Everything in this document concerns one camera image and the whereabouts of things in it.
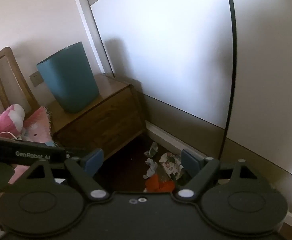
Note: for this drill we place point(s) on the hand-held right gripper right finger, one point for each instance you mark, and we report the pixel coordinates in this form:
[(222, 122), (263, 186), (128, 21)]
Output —
[(189, 160)]

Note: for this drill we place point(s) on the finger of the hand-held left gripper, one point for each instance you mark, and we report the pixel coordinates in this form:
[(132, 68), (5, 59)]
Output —
[(77, 153)]

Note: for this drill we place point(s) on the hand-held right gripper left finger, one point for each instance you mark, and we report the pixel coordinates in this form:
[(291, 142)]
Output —
[(94, 159)]

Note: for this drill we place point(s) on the floral printed wrapper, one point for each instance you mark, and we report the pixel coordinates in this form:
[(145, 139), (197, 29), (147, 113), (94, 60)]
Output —
[(171, 165)]

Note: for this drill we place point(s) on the orange wrapper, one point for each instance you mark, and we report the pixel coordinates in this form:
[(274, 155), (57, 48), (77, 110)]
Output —
[(159, 183)]

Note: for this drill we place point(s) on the white tissue paper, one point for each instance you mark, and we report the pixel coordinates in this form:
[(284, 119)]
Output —
[(151, 167)]

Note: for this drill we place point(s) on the teal plastic waste bin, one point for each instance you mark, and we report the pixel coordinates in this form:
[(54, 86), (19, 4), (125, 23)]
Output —
[(69, 80)]

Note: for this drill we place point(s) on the pink printed blanket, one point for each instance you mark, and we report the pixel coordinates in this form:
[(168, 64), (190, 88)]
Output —
[(37, 127)]

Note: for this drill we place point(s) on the pink plush toy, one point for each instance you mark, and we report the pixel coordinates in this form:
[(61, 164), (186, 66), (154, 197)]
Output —
[(7, 120)]

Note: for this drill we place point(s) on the wooden nightstand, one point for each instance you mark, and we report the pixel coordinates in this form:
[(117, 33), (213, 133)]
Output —
[(98, 125)]

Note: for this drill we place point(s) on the crumpled grey paper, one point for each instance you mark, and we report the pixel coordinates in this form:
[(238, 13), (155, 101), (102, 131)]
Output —
[(153, 149)]

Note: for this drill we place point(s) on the wooden bed headboard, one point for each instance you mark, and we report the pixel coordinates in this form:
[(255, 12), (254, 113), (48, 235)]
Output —
[(8, 80)]

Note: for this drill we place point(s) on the white wardrobe sliding door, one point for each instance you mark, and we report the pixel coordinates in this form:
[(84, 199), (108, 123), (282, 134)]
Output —
[(268, 80), (161, 55)]

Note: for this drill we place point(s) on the beige wall socket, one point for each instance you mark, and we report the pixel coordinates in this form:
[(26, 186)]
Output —
[(37, 79)]

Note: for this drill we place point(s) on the white wardrobe frame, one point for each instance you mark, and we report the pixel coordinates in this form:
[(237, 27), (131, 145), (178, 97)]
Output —
[(86, 20)]

